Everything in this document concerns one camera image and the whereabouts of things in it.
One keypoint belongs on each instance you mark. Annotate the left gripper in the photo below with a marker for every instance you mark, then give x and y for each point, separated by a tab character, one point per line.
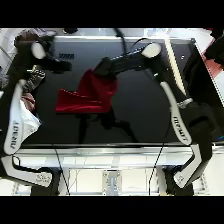
61	66

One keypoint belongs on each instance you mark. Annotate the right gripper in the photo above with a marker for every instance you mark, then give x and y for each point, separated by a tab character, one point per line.
103	66

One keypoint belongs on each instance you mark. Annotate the red garment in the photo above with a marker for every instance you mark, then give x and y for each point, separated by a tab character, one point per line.
90	96

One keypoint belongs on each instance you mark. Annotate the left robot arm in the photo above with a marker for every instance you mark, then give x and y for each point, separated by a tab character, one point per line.
14	126

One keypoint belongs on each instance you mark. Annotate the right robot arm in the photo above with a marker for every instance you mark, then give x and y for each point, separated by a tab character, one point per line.
176	116

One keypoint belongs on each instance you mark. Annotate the checked shirt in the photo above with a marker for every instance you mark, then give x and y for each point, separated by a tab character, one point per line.
36	77

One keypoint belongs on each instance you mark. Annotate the brown garment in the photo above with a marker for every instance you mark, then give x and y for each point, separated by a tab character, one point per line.
31	34

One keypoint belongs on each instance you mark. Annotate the pink garment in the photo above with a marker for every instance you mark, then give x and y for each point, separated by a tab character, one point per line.
29	99

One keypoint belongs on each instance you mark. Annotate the white garment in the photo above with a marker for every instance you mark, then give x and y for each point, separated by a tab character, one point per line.
29	118

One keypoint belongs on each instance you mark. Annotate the silver frame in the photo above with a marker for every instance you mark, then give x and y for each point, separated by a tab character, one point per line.
110	156

